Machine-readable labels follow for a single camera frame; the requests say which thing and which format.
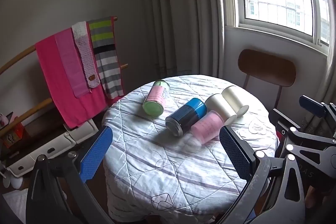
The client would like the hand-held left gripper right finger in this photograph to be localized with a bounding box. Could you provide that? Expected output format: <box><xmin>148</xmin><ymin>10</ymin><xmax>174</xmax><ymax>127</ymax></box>
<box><xmin>210</xmin><ymin>125</ymin><xmax>307</xmax><ymax>224</ymax></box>

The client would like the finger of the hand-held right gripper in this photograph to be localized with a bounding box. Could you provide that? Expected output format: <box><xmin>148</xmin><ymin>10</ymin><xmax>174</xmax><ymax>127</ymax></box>
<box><xmin>269</xmin><ymin>108</ymin><xmax>336</xmax><ymax>161</ymax></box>
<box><xmin>299</xmin><ymin>94</ymin><xmax>336</xmax><ymax>122</ymax></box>

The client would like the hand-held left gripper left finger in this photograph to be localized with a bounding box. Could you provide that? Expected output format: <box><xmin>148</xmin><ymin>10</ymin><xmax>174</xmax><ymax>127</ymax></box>
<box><xmin>25</xmin><ymin>126</ymin><xmax>114</xmax><ymax>224</ymax></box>

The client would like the white cup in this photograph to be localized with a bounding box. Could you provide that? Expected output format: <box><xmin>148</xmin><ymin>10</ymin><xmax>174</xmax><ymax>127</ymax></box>
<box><xmin>205</xmin><ymin>93</ymin><xmax>237</xmax><ymax>125</ymax></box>
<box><xmin>221</xmin><ymin>85</ymin><xmax>249</xmax><ymax>117</ymax></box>

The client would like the blue and black cup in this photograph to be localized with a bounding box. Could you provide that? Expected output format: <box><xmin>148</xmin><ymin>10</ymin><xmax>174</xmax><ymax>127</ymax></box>
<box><xmin>165</xmin><ymin>98</ymin><xmax>208</xmax><ymax>137</ymax></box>

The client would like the green and pink cup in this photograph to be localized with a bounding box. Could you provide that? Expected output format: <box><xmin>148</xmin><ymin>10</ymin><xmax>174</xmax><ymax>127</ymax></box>
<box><xmin>142</xmin><ymin>80</ymin><xmax>171</xmax><ymax>117</ymax></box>

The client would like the white appliance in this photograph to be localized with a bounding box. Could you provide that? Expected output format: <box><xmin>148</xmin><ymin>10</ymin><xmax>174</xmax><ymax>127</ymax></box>
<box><xmin>5</xmin><ymin>118</ymin><xmax>99</xmax><ymax>178</ymax></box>

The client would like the wooden chair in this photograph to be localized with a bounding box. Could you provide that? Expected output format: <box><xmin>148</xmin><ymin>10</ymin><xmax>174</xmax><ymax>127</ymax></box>
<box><xmin>238</xmin><ymin>49</ymin><xmax>297</xmax><ymax>111</ymax></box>

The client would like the white quilted striped tablecloth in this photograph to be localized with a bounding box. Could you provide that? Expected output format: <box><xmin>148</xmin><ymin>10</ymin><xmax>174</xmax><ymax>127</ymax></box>
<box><xmin>101</xmin><ymin>74</ymin><xmax>279</xmax><ymax>224</ymax></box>

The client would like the orange box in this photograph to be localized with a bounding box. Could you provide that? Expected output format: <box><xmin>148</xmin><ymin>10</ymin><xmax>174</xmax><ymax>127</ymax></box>
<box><xmin>0</xmin><ymin>121</ymin><xmax>26</xmax><ymax>149</ymax></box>

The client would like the white round object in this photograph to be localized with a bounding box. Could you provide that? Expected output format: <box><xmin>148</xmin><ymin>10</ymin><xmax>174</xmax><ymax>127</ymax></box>
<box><xmin>3</xmin><ymin>172</ymin><xmax>24</xmax><ymax>190</ymax></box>

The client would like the hot pink towel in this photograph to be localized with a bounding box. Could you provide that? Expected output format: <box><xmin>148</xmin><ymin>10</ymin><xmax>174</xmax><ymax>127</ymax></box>
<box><xmin>35</xmin><ymin>34</ymin><xmax>109</xmax><ymax>129</ymax></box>

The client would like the striped grey and yellow scarf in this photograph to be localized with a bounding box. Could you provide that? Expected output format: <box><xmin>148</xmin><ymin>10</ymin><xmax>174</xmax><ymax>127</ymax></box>
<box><xmin>88</xmin><ymin>17</ymin><xmax>125</xmax><ymax>100</ymax></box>

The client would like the light pink towel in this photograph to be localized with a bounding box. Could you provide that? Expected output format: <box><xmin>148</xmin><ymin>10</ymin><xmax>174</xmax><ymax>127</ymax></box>
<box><xmin>55</xmin><ymin>28</ymin><xmax>90</xmax><ymax>98</ymax></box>

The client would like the white and pink knitted scarf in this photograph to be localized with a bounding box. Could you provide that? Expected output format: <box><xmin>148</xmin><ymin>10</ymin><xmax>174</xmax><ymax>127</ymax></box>
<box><xmin>71</xmin><ymin>21</ymin><xmax>100</xmax><ymax>89</ymax></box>

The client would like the wooden towel rack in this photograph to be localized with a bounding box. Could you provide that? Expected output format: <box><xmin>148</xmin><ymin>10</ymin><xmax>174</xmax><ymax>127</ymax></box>
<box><xmin>0</xmin><ymin>45</ymin><xmax>129</xmax><ymax>136</ymax></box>

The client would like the grey curtain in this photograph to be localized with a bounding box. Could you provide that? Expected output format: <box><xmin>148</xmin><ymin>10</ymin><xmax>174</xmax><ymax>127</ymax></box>
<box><xmin>139</xmin><ymin>0</ymin><xmax>227</xmax><ymax>78</ymax></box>

